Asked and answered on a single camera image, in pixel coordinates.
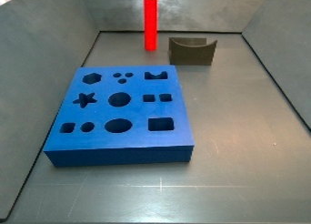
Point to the red hexagonal peg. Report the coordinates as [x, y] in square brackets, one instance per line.
[149, 24]

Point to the blue foam shape board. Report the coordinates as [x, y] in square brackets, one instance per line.
[121, 117]

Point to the black curved holder stand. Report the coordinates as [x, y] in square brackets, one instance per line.
[189, 51]

